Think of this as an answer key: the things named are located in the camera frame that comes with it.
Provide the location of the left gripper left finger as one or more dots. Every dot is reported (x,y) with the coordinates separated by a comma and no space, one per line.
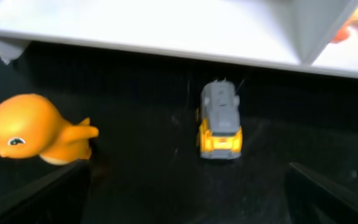
(42,199)

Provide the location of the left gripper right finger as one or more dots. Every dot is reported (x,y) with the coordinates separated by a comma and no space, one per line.
(322,202)

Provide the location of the orange toy dinosaur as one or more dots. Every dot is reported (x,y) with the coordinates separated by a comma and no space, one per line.
(26,124)

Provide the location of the grey and yellow toy truck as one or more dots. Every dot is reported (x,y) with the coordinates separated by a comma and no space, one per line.
(221,118)

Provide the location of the white shelf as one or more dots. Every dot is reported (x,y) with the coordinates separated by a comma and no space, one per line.
(135,25)

